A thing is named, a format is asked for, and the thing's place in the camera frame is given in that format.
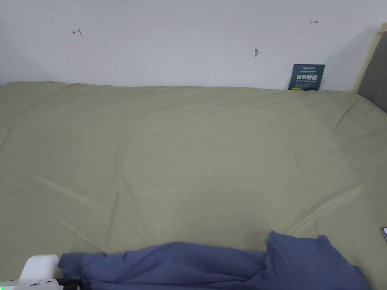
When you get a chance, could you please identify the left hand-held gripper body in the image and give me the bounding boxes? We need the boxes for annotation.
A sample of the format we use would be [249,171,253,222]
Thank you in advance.
[0,254,60,290]

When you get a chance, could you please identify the dark blue shirt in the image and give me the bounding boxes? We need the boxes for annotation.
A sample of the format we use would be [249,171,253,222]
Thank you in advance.
[57,230,373,290]

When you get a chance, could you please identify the bed with pale green sheet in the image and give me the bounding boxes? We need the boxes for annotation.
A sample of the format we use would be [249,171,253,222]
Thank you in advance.
[0,81,387,290]

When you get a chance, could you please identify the dark blue sign card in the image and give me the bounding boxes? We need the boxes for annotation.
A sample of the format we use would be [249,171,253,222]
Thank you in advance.
[288,64,326,91]

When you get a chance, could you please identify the grey padded headboard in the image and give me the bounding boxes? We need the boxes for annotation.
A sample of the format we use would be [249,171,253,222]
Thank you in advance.
[350,23,387,113]

